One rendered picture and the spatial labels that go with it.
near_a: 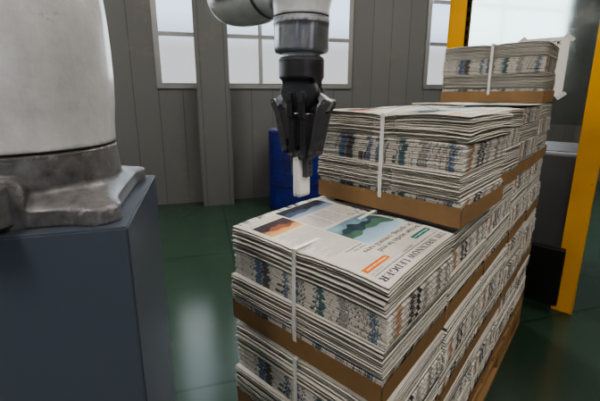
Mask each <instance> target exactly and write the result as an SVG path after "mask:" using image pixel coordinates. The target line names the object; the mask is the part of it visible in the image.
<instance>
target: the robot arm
mask: <svg viewBox="0 0 600 401"><path fill-rule="evenodd" d="M207 3H208V5H209V7H210V10H211V11H212V13H213V15H214V16H215V17H216V18H217V19H218V20H220V21H222V22H224V23H226V24H228V25H230V26H234V27H253V26H259V25H263V24H266V23H269V22H271V21H273V26H274V51H275V53H276V54H282V57H280V59H279V78H280V79H281V80H282V87H281V90H280V95H279V96H278V97H277V98H272V99H271V106H272V108H273V111H274V112H275V118H276V122H277V127H278V133H279V142H280V146H281V151H282V153H287V154H288V155H289V156H290V158H291V174H292V175H293V193H294V196H297V197H301V196H307V195H309V194H310V177H312V175H313V158H314V157H315V156H318V155H322V152H323V148H324V144H325V139H326V136H327V131H328V126H329V119H330V115H331V113H332V111H333V109H334V107H335V105H336V103H337V102H336V100H335V99H329V98H328V97H327V96H326V95H324V89H323V86H322V83H321V82H322V80H323V78H324V59H323V57H321V54H326V53H327V52H328V51H329V11H330V7H331V4H332V0H207ZM316 107H318V109H317V112H316ZM145 179H146V172H145V168H143V167H140V166H127V165H121V159H120V155H119V150H118V146H117V142H116V132H115V98H114V83H113V64H112V55H111V48H110V40H109V34H108V28H107V22H106V17H105V11H104V2H103V0H0V231H8V230H29V229H40V228H51V227H64V226H82V227H92V226H102V225H106V224H110V223H114V222H116V221H119V220H120V219H121V218H122V210H121V207H122V205H123V204H124V202H125V201H126V199H127V198H128V196H129V194H130V193H131V191H132V190H133V188H134V187H135V186H136V185H137V184H138V183H139V182H141V181H143V180H145Z"/></svg>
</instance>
